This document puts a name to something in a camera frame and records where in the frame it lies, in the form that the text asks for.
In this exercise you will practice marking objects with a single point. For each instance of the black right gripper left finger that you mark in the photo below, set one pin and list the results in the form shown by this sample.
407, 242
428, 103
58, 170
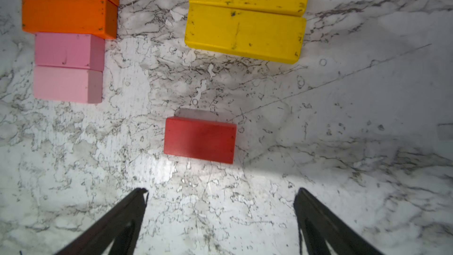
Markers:
118, 229

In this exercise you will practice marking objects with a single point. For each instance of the orange rectangle block diagonal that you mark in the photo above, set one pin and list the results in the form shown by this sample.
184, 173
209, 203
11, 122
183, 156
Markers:
95, 17

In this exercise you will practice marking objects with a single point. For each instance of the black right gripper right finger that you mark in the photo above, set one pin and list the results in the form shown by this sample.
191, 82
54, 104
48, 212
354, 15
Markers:
319, 228

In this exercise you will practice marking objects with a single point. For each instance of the red rectangle block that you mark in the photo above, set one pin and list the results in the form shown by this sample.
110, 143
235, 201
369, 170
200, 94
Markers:
200, 139

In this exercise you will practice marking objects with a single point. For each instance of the pink rectangle block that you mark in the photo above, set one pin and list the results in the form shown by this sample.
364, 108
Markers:
68, 84
83, 51

